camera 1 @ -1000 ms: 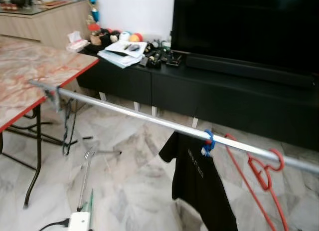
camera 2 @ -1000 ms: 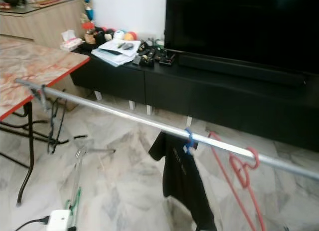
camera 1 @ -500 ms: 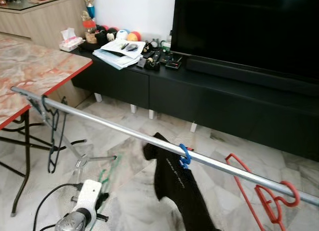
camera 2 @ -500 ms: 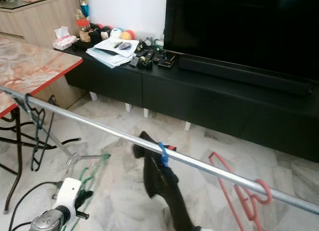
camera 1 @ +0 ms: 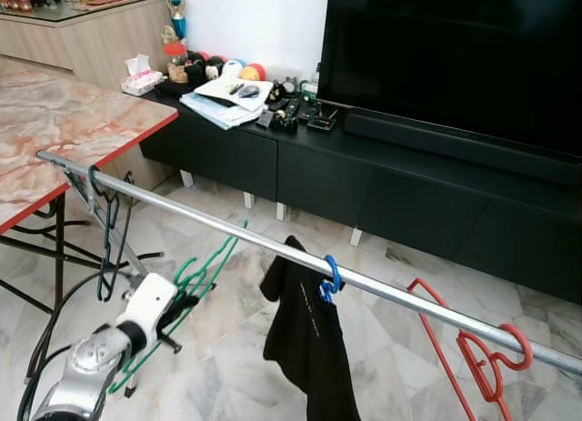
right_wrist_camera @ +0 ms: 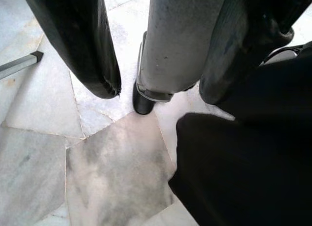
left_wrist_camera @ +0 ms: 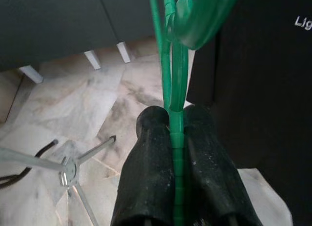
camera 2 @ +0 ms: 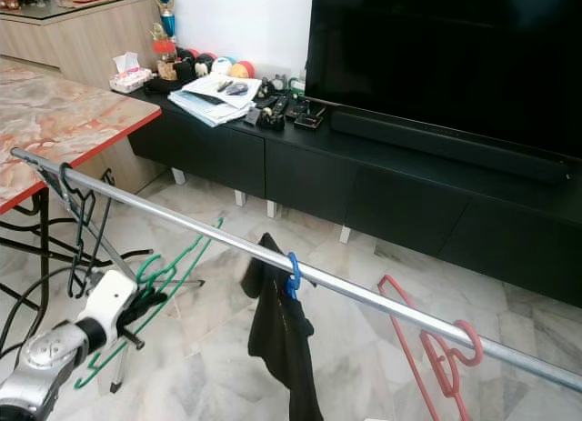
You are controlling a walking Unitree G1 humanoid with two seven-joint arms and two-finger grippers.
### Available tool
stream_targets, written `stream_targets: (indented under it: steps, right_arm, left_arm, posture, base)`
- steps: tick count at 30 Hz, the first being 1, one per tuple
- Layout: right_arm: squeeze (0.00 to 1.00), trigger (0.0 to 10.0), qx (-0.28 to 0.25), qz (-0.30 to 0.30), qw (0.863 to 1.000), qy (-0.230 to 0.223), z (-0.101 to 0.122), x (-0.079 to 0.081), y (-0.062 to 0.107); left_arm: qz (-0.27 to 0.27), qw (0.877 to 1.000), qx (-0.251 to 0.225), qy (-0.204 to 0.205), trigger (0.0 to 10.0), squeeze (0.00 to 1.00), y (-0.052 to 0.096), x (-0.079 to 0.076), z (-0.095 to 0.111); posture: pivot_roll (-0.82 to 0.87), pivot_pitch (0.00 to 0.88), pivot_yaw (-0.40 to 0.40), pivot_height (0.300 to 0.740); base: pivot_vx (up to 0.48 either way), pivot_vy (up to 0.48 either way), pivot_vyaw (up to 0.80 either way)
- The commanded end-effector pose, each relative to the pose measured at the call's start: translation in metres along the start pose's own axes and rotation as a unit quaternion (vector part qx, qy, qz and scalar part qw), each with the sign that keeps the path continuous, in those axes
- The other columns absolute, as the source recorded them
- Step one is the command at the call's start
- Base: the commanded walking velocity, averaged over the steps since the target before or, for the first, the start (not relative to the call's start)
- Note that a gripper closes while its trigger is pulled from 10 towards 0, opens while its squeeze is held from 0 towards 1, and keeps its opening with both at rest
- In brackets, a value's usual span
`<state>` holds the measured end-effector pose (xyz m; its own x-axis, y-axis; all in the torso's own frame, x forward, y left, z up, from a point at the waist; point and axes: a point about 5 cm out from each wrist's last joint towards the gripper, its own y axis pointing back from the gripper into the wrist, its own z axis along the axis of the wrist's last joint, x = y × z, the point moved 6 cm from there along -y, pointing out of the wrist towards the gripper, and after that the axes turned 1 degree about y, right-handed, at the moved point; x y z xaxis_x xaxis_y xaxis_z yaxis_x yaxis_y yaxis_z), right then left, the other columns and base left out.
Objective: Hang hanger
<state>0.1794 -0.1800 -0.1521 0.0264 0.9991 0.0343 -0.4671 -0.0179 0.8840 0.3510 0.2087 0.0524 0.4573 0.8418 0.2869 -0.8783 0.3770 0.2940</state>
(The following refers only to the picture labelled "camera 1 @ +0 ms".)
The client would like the black flat television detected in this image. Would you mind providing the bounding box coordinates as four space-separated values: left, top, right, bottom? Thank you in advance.
318 0 582 158

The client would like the black wire hanger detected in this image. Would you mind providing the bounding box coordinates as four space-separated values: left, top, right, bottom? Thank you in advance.
86 165 135 302

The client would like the orange round ball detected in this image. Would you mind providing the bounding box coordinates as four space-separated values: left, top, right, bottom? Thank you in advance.
241 63 267 82

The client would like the black soundbar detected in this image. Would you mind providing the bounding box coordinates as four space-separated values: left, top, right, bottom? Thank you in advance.
344 109 582 187

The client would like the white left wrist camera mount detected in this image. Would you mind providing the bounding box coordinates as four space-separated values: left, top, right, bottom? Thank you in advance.
123 273 180 336

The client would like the blue gold trophy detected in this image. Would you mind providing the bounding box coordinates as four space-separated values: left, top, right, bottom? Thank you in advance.
164 0 189 49

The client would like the pink tissue box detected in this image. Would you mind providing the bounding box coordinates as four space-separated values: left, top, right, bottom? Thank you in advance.
121 55 166 96

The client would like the metal clothes rack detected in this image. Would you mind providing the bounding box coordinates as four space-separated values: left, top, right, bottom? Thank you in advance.
36 150 582 399

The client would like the red plastic hanger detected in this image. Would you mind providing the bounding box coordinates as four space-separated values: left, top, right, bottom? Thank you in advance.
406 277 535 421

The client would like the red lid jar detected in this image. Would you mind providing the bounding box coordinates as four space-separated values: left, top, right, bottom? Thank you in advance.
166 41 190 84

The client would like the black printed t-shirt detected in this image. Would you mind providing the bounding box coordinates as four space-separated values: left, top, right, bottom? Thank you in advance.
259 236 362 421

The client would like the green plastic hanger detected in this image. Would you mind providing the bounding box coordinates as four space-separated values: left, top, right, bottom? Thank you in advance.
107 223 248 395

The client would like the marble top folding table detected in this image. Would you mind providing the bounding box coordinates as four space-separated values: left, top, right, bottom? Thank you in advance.
0 59 178 317

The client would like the white paper stack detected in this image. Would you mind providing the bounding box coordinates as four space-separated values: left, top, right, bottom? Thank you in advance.
180 75 274 131

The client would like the blue plastic hanger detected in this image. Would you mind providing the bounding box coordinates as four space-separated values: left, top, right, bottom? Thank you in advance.
318 255 342 304

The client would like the light wooden cabinet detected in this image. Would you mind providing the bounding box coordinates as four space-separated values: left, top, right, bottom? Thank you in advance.
0 0 174 90

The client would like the black electronics clutter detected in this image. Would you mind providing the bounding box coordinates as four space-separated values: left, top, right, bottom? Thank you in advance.
264 75 339 133

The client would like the black tv console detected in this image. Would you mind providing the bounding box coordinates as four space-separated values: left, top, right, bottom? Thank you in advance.
141 85 582 304

